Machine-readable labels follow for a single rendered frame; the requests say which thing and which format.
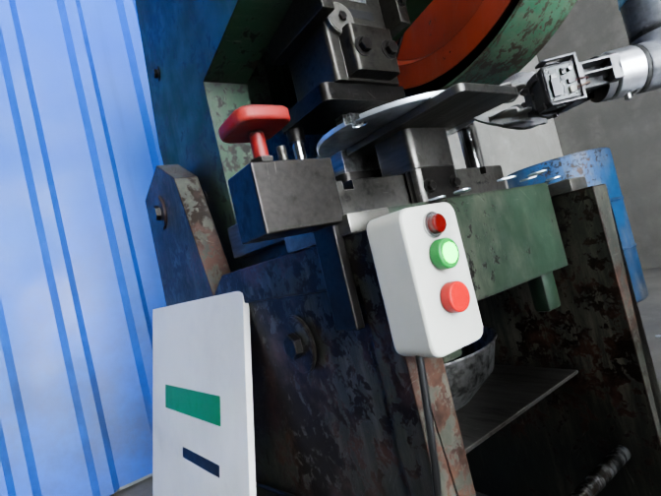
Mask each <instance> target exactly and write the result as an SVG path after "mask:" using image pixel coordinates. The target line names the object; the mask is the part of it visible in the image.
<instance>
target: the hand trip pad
mask: <svg viewBox="0 0 661 496"><path fill-rule="evenodd" d="M289 121H290V115H289V111H288V108H287V107H285V106H283V105H268V104H248V105H244V106H241V107H238V108H237V109H235V110H234V111H233V112H232V113H231V115H230V116H229V117H228V118H227V119H226V120H225V121H224V122H223V123H222V125H221V126H220V127H219V129H218V133H219V137H220V139H221V140H222V141H223V142H224V143H227V144H238V143H251V148H252V152H253V156H254V158H256V157H258V156H261V155H269V151H268V146H267V142H266V140H268V139H270V138H271V137H273V136H274V135H275V134H276V133H277V132H279V131H280V130H281V129H282V128H283V127H285V126H286V125H287V124H288V123H289Z"/></svg>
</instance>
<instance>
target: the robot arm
mask: <svg viewBox="0 0 661 496"><path fill-rule="evenodd" d="M618 4H619V11H620V12H621V14H622V18H623V21H624V25H625V29H626V33H627V36H628V40H629V43H630V46H626V47H622V48H618V49H615V50H611V51H607V52H604V53H602V54H601V55H598V56H594V57H592V58H590V59H589V60H587V61H583V62H578V61H577V57H576V53H575V52H573V53H569V54H565V55H561V56H557V57H553V58H549V59H545V60H541V61H540V62H539V63H538V64H537V65H536V66H535V69H538V68H541V69H540V70H539V71H538V72H537V73H535V71H532V72H530V73H527V72H520V73H516V74H514V75H512V76H510V77H509V78H507V79H506V80H505V81H503V82H502V83H501V84H499V86H509V87H516V88H517V92H518V95H522V96H524V100H525V102H523V103H522V104H521V105H520V104H516V105H512V106H511V107H510V108H507V109H505V110H495V111H493V112H485V113H483V114H481V115H479V116H477V117H475V118H473V120H475V121H477V122H480V123H483V124H487V125H492V126H497V127H502V128H508V129H514V130H528V129H531V128H534V127H536V126H538V125H545V124H546V123H548V120H549V119H551V118H556V117H558V116H559V114H561V113H564V112H566V111H568V110H570V109H572V108H574V107H576V106H578V105H580V104H582V103H584V102H586V101H588V100H591V101H592V102H595V103H598V102H602V101H606V100H607V101H609V100H614V99H618V98H621V97H625V100H630V99H631V98H632V95H634V94H639V93H646V92H650V91H654V90H658V89H661V0H618ZM560 58H562V59H561V60H559V61H555V62H551V63H547V62H549V61H552V60H556V59H560ZM571 59H572V60H573V63H572V61H571ZM546 63H547V64H546ZM554 64H555V65H554ZM550 65H551V66H550ZM546 66H547V67H546ZM542 67H543V68H542ZM521 90H522V91H521ZM517 98H518V96H517V97H515V98H513V99H511V100H509V101H507V102H505V103H510V102H514V101H515V100H516V99H517Z"/></svg>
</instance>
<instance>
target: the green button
mask: <svg viewBox="0 0 661 496"><path fill-rule="evenodd" d="M447 242H451V243H453V244H454V245H455V247H456V249H457V259H456V261H455V262H454V263H449V262H447V261H446V259H445V258H444V255H443V247H444V245H445V243H447ZM430 257H431V260H432V262H433V264H434V265H435V266H436V267H437V268H438V269H441V270H445V269H451V268H454V267H455V266H456V265H457V263H458V260H459V251H458V248H457V245H456V244H455V242H454V241H453V240H452V239H450V238H447V237H445V238H441V239H437V240H435V241H434V242H433V243H432V245H431V247H430Z"/></svg>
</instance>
